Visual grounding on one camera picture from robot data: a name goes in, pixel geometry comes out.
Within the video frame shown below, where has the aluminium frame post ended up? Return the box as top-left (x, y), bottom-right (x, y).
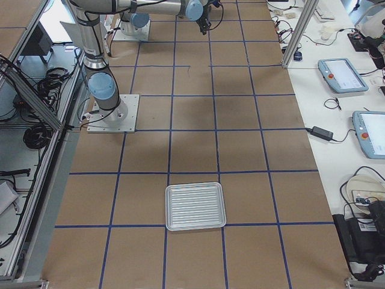
top-left (282, 0), bottom-right (318, 69)

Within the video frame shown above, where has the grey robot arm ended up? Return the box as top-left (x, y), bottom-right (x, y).
top-left (120, 11), bottom-right (150, 36)
top-left (69, 1), bottom-right (211, 115)

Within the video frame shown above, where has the far blue teach pendant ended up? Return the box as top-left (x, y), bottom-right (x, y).
top-left (318, 58), bottom-right (369, 94)

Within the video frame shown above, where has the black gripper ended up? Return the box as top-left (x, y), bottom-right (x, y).
top-left (196, 17), bottom-right (209, 33)

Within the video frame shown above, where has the black power adapter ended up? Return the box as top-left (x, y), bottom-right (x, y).
top-left (305, 126), bottom-right (333, 141)

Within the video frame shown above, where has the blue teach pendant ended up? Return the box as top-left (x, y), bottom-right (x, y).
top-left (352, 111), bottom-right (384, 160)
top-left (318, 58), bottom-right (369, 94)

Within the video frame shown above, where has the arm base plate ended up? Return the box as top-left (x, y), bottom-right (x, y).
top-left (87, 95), bottom-right (140, 133)
top-left (114, 18), bottom-right (151, 42)

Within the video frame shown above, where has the silver ribbed metal tray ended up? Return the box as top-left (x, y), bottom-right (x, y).
top-left (165, 182), bottom-right (227, 231)

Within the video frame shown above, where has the near blue teach pendant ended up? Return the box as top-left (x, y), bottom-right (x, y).
top-left (352, 111), bottom-right (384, 160)

